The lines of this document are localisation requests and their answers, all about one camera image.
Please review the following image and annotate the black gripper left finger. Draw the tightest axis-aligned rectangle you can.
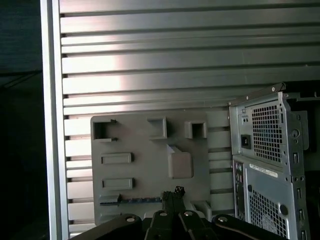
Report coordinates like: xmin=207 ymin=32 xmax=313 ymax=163
xmin=74 ymin=190 xmax=180 ymax=240

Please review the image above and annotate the grey power supply unit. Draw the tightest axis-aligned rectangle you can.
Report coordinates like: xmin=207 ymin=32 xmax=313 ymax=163
xmin=231 ymin=103 xmax=292 ymax=163

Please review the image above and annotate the blue-green RAM stick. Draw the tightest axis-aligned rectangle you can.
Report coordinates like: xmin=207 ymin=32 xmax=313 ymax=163
xmin=99 ymin=195 xmax=163 ymax=205

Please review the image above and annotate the black open PC case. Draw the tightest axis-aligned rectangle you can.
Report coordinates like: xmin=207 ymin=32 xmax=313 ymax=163
xmin=226 ymin=82 xmax=320 ymax=240

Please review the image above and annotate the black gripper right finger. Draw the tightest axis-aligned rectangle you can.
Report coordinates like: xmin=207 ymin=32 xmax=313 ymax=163
xmin=174 ymin=185 xmax=288 ymax=240

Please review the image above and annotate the grey parts rack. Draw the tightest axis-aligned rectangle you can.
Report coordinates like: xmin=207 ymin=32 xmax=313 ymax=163
xmin=90 ymin=111 xmax=213 ymax=226

